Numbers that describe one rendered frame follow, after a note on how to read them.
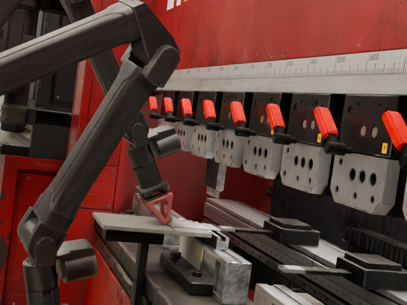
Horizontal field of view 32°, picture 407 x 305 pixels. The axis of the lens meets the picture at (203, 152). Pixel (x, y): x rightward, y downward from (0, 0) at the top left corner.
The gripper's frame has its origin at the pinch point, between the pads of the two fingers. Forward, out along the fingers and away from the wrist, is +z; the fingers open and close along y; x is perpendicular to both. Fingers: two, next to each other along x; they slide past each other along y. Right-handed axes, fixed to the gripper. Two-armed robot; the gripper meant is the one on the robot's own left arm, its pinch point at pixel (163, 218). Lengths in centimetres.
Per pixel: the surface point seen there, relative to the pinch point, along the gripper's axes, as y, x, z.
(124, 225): -6.9, 10.3, -4.0
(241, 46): -17.8, -26.5, -34.8
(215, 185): -4.2, -14.2, -3.9
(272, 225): -1.0, -26.2, 12.6
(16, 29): 101, 10, -59
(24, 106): 142, 16, -29
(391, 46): -81, -24, -33
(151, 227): -6.4, 4.4, -1.0
